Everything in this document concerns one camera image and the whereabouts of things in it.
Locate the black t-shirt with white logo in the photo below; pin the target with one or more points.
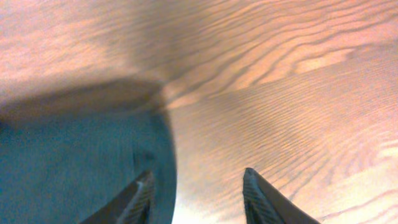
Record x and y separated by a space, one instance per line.
67 153

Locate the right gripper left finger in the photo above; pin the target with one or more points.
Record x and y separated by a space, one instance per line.
133 205

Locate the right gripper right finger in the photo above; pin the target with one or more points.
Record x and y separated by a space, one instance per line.
264 204

